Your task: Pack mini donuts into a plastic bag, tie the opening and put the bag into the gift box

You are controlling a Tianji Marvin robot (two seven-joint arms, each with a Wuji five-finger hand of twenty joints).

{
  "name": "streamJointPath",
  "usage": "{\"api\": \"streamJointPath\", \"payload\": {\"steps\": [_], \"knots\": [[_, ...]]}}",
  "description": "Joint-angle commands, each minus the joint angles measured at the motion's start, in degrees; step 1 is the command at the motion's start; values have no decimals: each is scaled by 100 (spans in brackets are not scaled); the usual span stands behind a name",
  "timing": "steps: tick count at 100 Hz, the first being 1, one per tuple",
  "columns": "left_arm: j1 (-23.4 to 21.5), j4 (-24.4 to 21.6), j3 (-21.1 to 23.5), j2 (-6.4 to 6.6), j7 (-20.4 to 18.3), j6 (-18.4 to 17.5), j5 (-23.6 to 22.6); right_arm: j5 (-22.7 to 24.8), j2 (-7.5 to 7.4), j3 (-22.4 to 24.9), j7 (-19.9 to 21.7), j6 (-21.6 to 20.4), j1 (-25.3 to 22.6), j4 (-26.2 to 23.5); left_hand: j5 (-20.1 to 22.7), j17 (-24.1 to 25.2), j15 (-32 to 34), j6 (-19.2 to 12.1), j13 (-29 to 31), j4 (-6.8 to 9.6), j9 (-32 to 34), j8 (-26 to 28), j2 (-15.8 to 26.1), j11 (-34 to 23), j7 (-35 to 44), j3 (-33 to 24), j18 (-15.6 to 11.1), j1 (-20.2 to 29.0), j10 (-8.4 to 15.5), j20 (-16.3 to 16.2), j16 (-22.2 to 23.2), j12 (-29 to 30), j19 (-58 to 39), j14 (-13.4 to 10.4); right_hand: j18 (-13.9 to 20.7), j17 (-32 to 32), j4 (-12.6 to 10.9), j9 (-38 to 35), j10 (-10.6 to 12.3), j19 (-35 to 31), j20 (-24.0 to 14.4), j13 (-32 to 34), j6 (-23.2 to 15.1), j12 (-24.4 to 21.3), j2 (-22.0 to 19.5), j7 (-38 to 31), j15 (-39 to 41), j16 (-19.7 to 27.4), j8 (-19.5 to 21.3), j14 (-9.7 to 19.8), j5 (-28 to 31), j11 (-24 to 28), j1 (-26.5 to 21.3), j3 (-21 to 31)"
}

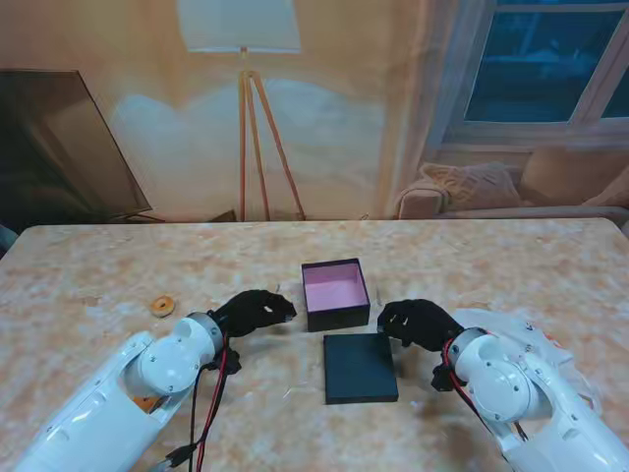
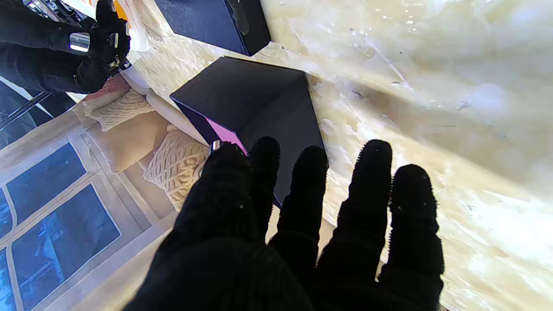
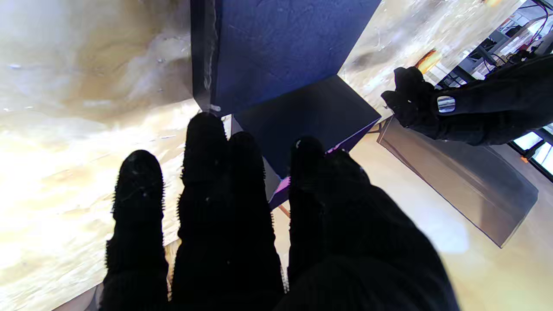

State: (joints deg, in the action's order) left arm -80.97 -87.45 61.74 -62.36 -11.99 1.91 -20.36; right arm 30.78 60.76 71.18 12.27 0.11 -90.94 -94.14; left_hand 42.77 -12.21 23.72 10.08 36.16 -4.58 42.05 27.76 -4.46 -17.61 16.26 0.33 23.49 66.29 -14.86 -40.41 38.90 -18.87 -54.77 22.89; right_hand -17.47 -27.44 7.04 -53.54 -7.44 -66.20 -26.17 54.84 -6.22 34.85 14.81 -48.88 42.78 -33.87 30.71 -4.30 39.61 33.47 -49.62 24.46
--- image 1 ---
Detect window with white frame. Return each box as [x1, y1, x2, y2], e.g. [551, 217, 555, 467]
[439, 0, 629, 148]

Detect tripod floor lamp white shade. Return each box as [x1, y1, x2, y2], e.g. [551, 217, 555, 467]
[177, 0, 307, 221]

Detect red black arm cables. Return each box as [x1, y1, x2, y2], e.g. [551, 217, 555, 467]
[441, 338, 530, 443]
[189, 333, 232, 472]

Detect dark grey chair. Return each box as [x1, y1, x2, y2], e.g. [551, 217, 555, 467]
[0, 223, 21, 260]

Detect red black right arm cables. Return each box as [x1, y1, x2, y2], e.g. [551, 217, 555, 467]
[441, 338, 530, 443]

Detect white plastic bag orange print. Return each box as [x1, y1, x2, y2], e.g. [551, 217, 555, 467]
[451, 308, 603, 419]

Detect black gift box pink inside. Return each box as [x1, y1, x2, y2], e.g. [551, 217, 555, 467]
[300, 258, 372, 333]

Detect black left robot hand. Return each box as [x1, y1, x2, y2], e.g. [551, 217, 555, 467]
[213, 289, 299, 340]

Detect mini donut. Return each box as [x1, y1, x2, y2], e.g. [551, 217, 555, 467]
[149, 294, 177, 319]

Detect red black left arm cables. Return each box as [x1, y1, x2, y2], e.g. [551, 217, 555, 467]
[189, 333, 232, 472]

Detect knitted beige cushion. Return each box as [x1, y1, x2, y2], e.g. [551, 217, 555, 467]
[420, 161, 523, 210]

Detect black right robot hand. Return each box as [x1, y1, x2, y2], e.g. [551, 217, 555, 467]
[376, 298, 466, 353]

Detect beige sofa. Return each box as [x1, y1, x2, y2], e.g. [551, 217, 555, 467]
[392, 147, 629, 221]

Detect black gift box lid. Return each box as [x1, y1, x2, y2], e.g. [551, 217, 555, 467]
[322, 332, 400, 406]

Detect grey usb cable black plug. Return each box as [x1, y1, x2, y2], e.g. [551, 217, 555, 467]
[156, 444, 198, 472]

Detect black flat television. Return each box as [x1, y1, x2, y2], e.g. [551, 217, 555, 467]
[0, 70, 153, 222]

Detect tan plain cushion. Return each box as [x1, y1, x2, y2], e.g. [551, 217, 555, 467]
[582, 166, 629, 207]
[520, 146, 629, 207]

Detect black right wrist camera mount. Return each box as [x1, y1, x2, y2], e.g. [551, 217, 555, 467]
[430, 363, 458, 393]

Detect sheer beige curtain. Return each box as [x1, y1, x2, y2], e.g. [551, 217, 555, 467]
[375, 0, 497, 220]

